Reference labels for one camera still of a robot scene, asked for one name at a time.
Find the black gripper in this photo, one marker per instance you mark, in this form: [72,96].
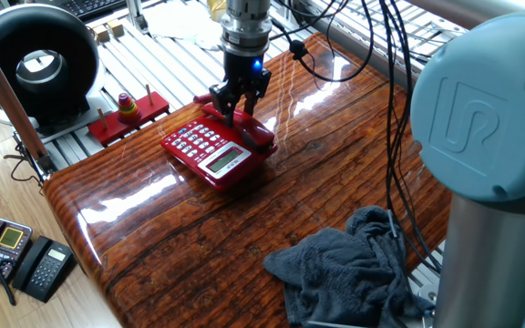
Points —
[242,73]

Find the red telephone handset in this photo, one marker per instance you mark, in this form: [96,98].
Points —
[253,132]

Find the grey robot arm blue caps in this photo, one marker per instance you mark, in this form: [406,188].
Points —
[486,114]

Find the red telephone base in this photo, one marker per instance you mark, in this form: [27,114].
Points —
[185,146]

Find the black desk telephone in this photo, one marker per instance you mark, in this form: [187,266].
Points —
[44,273]

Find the red peg toy board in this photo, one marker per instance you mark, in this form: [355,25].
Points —
[153,109]

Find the gold foil box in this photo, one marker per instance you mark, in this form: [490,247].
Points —
[216,9]

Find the white cloth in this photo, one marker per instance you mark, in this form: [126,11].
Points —
[176,23]

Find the rainbow stacking rings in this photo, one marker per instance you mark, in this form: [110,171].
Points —
[129,111]

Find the small wooden block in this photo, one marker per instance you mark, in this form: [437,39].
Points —
[100,34]
[116,28]

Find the black computer keyboard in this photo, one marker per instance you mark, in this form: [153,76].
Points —
[89,7]

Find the dark grey towel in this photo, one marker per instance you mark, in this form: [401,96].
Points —
[349,264]

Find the brown wooden pole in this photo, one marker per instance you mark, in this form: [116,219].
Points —
[3,91]

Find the white zip tie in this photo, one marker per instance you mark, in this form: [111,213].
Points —
[335,324]

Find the aluminium post with foot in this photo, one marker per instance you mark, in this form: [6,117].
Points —
[135,11]

